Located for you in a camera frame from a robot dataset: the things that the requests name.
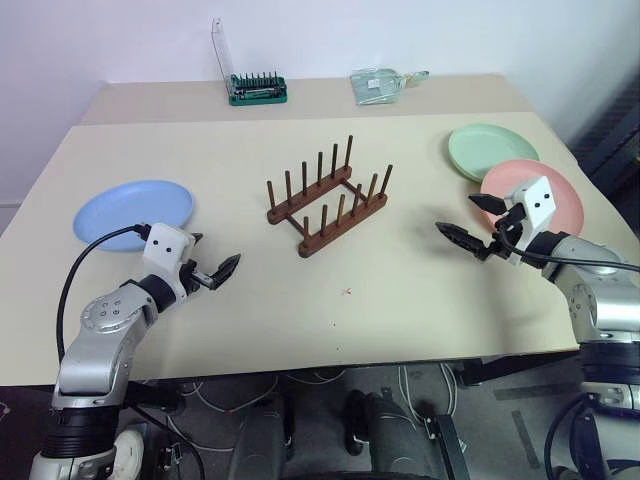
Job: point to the blue plate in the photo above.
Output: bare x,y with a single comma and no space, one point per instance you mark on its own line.
130,212

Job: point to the dark rounded shape under table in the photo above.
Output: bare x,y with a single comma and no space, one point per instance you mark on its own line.
390,430

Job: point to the pink-red plate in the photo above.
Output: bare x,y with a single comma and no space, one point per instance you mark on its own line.
565,195

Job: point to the black table frame crossbar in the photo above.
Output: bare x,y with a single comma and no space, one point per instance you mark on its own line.
515,367

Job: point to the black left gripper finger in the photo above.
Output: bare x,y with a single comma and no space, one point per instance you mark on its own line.
227,270
197,238

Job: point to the green screwdriver bit set case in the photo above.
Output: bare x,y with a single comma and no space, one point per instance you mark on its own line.
257,92

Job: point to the black ribbed panel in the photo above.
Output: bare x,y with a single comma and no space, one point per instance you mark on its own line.
612,130

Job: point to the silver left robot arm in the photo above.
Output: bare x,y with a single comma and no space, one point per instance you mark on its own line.
95,345

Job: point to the green plate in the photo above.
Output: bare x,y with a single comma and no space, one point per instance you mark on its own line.
482,147

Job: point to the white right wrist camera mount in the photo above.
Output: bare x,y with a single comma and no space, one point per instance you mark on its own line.
537,202

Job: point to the clear plastic bag with parts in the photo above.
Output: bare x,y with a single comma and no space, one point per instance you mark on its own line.
375,85

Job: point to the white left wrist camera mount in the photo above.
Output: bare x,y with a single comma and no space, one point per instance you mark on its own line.
165,247

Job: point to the wooden dish rack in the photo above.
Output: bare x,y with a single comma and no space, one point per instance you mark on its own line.
325,210

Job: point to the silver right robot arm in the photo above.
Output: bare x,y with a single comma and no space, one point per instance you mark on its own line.
600,300

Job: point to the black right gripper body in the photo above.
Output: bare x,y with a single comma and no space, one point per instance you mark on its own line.
505,240

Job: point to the black table frame leg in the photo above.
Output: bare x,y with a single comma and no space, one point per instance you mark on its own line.
450,447

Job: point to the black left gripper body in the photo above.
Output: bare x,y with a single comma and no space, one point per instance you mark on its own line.
192,280

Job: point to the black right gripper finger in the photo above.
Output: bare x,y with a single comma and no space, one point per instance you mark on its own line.
462,236
487,203

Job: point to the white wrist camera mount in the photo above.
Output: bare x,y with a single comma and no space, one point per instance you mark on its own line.
165,247
537,202

